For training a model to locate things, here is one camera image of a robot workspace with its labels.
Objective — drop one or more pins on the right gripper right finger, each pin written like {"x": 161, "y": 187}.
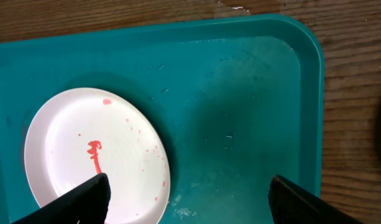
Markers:
{"x": 291, "y": 204}

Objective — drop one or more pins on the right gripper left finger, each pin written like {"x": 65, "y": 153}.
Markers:
{"x": 85, "y": 204}

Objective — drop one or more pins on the white plate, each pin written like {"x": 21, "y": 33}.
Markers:
{"x": 83, "y": 132}

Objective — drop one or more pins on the teal serving tray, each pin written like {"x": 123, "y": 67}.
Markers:
{"x": 235, "y": 102}

